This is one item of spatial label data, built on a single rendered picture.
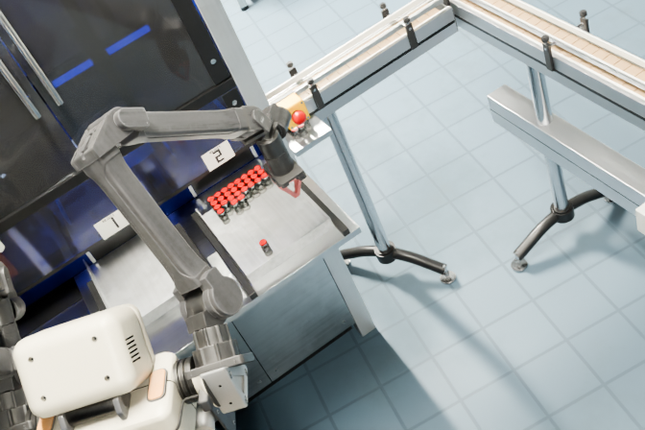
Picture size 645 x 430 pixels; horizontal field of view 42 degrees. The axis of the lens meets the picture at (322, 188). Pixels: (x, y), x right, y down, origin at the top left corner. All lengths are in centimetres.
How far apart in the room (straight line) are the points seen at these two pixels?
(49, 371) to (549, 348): 177
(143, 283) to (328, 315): 81
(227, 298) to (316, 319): 128
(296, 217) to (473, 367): 93
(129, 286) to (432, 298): 120
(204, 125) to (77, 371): 57
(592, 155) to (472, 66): 146
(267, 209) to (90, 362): 91
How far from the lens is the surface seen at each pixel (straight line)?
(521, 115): 282
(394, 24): 272
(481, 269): 312
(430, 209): 337
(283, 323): 281
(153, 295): 228
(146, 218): 159
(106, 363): 154
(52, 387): 159
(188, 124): 175
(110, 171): 157
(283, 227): 224
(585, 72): 233
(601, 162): 262
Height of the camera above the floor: 239
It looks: 41 degrees down
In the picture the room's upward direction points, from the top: 25 degrees counter-clockwise
